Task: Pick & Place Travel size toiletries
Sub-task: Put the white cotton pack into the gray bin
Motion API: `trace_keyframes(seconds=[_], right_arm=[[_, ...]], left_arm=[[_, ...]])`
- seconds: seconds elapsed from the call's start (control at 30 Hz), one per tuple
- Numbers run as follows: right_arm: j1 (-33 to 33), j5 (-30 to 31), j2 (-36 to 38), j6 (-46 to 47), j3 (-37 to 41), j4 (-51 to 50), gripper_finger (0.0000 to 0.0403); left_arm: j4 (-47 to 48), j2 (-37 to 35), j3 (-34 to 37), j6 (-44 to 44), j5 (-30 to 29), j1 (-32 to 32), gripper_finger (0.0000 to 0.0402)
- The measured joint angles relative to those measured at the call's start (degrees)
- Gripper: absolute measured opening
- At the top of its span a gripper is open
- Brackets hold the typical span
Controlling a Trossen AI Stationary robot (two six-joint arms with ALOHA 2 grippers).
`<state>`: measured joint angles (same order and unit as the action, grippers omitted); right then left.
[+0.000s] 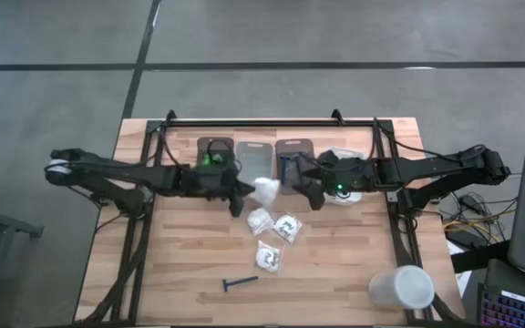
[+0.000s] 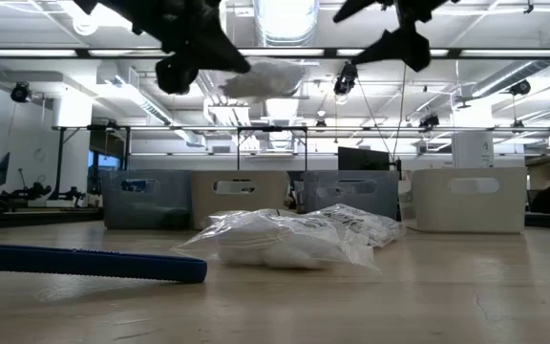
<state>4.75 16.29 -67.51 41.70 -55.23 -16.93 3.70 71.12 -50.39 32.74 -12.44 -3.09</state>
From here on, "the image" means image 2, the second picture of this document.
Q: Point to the pale grey plastic bin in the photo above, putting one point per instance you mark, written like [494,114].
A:
[256,198]

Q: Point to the dark smoky plastic bin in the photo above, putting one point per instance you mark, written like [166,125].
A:
[146,205]

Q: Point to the white room pillar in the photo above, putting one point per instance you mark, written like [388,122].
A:
[471,150]

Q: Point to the black overhead rig camera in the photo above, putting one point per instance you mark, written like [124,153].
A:
[346,79]

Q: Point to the blue lit screen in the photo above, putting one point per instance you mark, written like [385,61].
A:
[105,162]

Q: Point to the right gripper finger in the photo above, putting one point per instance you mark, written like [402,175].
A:
[363,7]
[406,45]

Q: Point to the overhead LED light bar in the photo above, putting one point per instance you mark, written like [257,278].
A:
[494,52]

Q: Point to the white plastic bin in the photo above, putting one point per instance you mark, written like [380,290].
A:
[471,215]

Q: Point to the black background robot base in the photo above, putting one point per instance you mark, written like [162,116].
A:
[69,195]

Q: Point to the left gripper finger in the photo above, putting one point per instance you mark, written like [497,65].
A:
[213,55]
[229,50]

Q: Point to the black background robot arm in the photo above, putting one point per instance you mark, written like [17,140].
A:
[27,193]

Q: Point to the black background rig frame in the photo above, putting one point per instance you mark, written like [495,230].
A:
[272,128]

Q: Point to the vanity pack zip bag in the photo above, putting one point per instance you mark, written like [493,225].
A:
[265,81]
[275,243]
[375,227]

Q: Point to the smoky grey plastic bin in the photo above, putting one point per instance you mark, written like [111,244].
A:
[351,196]

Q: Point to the blue disposable razor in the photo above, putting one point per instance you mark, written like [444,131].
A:
[89,263]

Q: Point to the round silver air duct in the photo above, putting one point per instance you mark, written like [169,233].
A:
[287,19]

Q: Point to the black ceiling-hung camera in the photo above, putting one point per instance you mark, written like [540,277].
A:
[20,93]
[521,87]
[429,122]

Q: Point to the black computer monitor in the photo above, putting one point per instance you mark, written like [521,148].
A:
[363,160]

